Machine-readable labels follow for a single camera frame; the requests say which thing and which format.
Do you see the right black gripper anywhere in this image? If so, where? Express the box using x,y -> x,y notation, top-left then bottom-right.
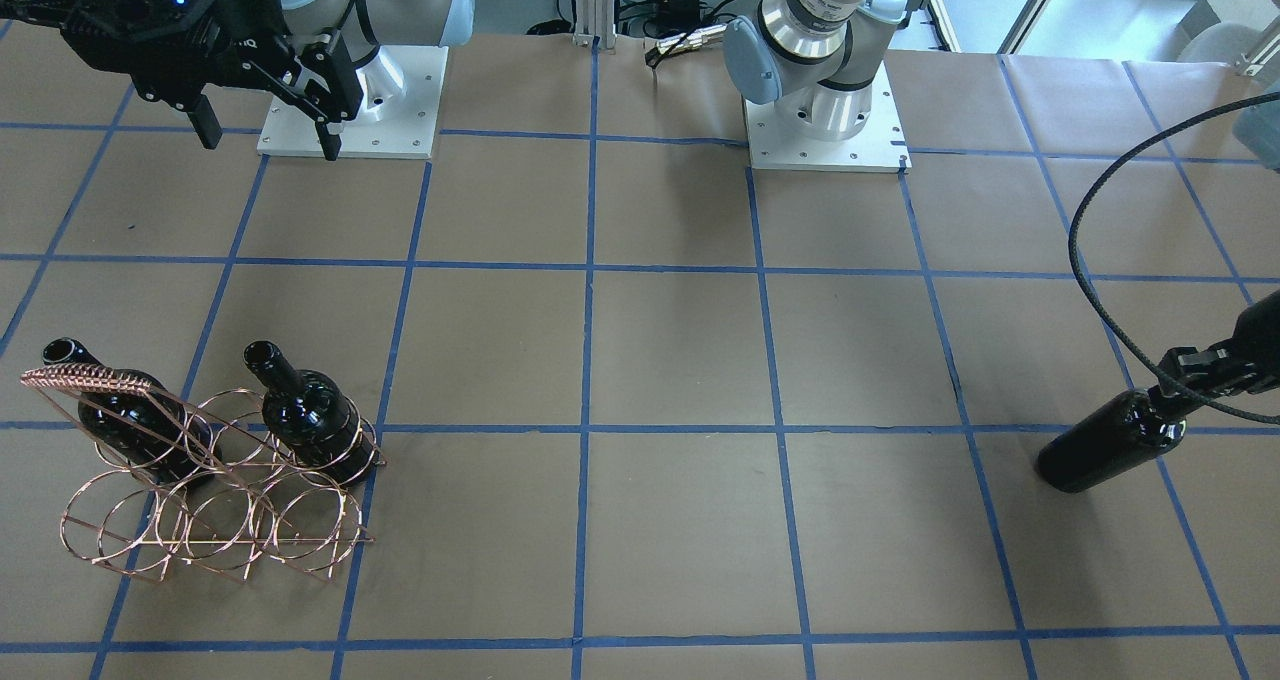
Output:
125,0 -> 364,161

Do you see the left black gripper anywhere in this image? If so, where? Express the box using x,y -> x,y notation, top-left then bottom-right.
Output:
1157,291 -> 1279,400

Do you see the dark wine bottle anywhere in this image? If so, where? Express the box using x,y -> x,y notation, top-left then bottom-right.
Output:
1036,391 -> 1187,493

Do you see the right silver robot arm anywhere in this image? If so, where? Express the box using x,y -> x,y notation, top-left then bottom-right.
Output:
132,0 -> 475,161

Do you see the dark bottle in basket middle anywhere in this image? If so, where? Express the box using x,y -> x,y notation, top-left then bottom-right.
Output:
243,341 -> 375,487

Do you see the dark bottle in basket corner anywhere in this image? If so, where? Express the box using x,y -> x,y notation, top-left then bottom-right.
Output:
77,392 -> 223,487

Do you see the black power adapter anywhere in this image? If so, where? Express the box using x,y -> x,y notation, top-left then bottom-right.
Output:
657,0 -> 701,23

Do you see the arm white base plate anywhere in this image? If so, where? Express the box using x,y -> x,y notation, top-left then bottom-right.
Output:
742,61 -> 911,173
257,46 -> 449,160

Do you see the black braided cable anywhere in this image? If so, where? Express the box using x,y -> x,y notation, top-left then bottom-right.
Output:
1068,92 -> 1280,423

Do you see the aluminium frame post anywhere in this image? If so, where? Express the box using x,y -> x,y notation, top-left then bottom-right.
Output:
571,0 -> 620,54

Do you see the copper wire wine basket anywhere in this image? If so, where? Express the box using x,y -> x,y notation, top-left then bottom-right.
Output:
20,364 -> 375,584

